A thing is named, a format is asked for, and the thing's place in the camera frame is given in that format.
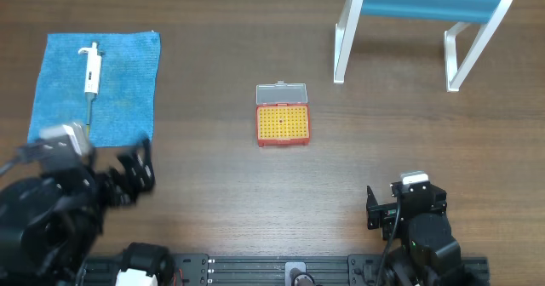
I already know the mounting rail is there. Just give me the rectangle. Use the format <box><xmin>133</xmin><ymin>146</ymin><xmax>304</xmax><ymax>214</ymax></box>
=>
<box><xmin>83</xmin><ymin>254</ymin><xmax>491</xmax><ymax>286</ymax></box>

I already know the white pipette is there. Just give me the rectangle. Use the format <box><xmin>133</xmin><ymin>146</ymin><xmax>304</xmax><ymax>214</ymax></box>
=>
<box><xmin>77</xmin><ymin>41</ymin><xmax>105</xmax><ymax>139</ymax></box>

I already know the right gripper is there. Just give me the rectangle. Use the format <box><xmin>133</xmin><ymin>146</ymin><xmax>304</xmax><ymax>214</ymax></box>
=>
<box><xmin>365</xmin><ymin>180</ymin><xmax>449</xmax><ymax>241</ymax></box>

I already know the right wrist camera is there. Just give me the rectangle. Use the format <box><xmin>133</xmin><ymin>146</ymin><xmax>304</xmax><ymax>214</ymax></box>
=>
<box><xmin>399</xmin><ymin>170</ymin><xmax>431</xmax><ymax>190</ymax></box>

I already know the white and blue stand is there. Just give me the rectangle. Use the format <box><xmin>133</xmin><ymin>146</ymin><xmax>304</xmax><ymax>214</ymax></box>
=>
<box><xmin>334</xmin><ymin>0</ymin><xmax>516</xmax><ymax>94</ymax></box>

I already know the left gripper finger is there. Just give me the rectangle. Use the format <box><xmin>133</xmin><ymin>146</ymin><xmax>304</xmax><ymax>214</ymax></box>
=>
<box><xmin>113</xmin><ymin>137</ymin><xmax>157</xmax><ymax>206</ymax></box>

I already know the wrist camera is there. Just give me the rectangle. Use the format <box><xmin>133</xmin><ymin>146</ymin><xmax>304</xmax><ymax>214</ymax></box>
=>
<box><xmin>39</xmin><ymin>122</ymin><xmax>94</xmax><ymax>157</ymax></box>
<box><xmin>399</xmin><ymin>170</ymin><xmax>431</xmax><ymax>190</ymax></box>

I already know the red and yellow tip box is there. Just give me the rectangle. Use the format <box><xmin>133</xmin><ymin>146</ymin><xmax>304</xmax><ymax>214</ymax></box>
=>
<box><xmin>255</xmin><ymin>80</ymin><xmax>312</xmax><ymax>148</ymax></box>

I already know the blue cloth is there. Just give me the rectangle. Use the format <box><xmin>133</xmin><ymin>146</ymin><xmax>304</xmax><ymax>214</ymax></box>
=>
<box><xmin>26</xmin><ymin>31</ymin><xmax>163</xmax><ymax>148</ymax></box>

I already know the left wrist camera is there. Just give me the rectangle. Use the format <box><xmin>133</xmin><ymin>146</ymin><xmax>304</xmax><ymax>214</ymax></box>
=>
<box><xmin>39</xmin><ymin>122</ymin><xmax>94</xmax><ymax>157</ymax></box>

